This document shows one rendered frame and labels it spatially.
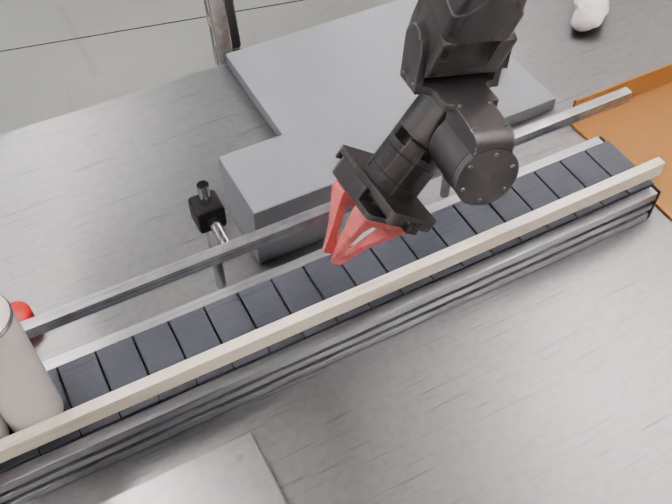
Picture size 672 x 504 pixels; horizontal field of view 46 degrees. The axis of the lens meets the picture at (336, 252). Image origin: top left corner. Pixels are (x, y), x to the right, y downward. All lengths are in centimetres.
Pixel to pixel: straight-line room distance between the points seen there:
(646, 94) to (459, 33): 60
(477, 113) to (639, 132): 50
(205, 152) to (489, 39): 50
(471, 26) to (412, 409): 39
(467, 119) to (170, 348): 37
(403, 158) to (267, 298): 22
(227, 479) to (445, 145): 35
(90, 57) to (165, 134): 160
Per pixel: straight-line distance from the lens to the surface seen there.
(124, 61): 264
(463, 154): 66
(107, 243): 98
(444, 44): 65
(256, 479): 74
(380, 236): 78
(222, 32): 156
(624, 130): 114
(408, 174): 73
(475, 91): 70
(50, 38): 280
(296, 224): 79
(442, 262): 83
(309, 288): 84
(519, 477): 81
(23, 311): 91
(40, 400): 75
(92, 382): 81
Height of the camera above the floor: 156
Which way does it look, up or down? 51 degrees down
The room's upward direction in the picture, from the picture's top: straight up
